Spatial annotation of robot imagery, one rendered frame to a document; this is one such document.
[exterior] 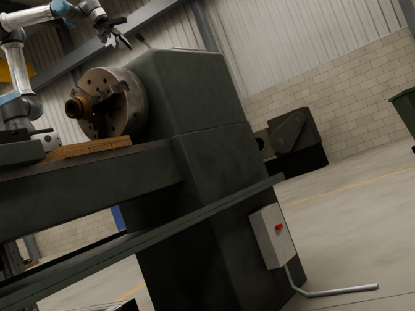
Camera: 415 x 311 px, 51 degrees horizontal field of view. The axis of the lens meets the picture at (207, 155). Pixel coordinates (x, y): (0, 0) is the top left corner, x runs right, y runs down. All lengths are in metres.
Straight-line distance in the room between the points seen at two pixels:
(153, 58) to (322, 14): 10.11
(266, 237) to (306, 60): 9.96
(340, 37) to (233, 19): 2.97
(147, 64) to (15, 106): 0.78
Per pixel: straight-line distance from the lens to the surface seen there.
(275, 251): 1.97
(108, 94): 1.73
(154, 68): 1.83
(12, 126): 2.30
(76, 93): 1.84
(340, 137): 11.51
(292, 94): 11.75
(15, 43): 2.55
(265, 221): 1.95
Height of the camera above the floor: 0.65
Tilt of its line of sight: 3 degrees up
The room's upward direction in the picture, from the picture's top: 20 degrees counter-clockwise
